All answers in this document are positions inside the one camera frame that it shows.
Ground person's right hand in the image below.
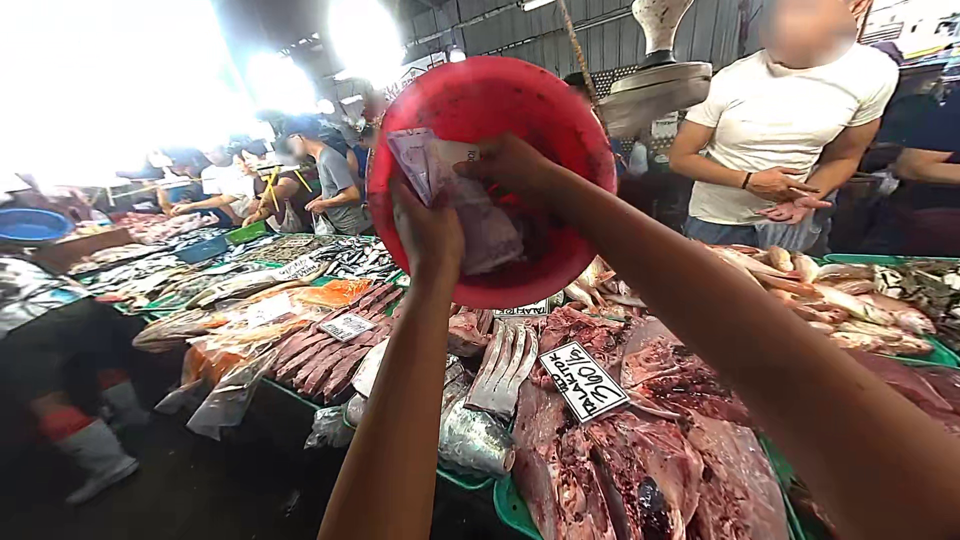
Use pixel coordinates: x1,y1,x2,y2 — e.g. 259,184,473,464
453,132,562,207

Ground person's left hand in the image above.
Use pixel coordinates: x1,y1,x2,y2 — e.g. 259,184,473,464
390,161,466,285

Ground purple banknotes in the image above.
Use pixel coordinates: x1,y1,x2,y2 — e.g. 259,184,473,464
386,126,438,207

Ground pale banknotes with printed number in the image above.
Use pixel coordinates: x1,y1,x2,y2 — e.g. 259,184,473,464
426,138,526,276

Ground person's right forearm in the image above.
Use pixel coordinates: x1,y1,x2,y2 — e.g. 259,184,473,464
536,161,960,540

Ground person's left forearm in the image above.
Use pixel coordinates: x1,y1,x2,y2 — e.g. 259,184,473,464
318,266,462,540

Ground red plastic basin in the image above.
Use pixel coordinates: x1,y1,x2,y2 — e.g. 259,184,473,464
366,56,618,310

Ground pile of small silver fish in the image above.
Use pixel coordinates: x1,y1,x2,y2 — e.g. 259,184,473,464
306,235,403,285

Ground rusty thin pole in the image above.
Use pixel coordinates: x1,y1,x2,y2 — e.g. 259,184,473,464
555,0,606,130

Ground small white lettered sign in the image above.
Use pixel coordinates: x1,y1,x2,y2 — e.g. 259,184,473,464
318,312,378,344

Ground white sign with dark border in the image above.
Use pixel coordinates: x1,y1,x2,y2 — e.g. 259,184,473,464
493,298,551,319

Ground pink fish chunk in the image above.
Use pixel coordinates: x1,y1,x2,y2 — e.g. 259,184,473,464
447,306,495,357

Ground bright hanging lamp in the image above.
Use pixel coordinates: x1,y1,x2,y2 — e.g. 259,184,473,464
245,51,319,115
327,0,407,85

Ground green rectangular tray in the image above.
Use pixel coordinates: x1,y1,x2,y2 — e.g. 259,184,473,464
225,219,268,247

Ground round grey metal shade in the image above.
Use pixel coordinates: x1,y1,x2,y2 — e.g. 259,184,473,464
598,61,714,138

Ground blank white paper sheet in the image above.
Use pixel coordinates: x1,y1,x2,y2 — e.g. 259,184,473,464
244,292,295,327

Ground pile of dark red slices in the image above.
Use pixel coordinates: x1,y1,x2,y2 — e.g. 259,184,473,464
274,282,406,405

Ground silver ribbed fish slices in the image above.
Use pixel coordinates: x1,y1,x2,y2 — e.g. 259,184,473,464
464,318,540,420

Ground white light bulb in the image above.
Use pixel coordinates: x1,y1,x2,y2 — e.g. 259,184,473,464
630,0,696,66

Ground blue rectangular tray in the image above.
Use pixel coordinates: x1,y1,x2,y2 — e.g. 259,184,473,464
173,235,231,264

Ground white sign with large numerals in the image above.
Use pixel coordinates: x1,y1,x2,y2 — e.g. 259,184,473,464
538,340,631,425

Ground clear crumpled plastic bag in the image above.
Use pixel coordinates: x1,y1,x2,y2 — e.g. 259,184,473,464
303,403,357,451

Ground large silver fish piece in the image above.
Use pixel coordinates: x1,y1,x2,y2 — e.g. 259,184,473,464
438,397,517,479

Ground green plastic tray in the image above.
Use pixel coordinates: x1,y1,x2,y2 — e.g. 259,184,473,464
435,466,496,492
492,420,545,540
819,252,960,369
756,429,834,540

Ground pile of bloody fish cuts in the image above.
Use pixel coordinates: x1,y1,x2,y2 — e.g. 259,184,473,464
513,303,792,540

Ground blue round basin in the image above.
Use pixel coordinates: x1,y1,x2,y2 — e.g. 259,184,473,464
0,208,75,243

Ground pile of pink fish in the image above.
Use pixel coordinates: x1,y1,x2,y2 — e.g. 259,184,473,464
693,243,938,357

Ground pile of red fish fillets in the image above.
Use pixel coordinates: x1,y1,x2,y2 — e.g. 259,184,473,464
846,348,960,438

